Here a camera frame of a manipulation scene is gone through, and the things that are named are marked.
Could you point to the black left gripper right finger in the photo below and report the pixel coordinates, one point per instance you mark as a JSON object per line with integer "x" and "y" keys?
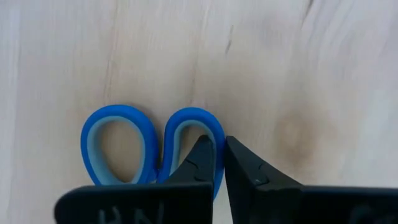
{"x": 264, "y": 202}

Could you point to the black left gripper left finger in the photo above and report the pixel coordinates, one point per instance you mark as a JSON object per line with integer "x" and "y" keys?
{"x": 174, "y": 202}

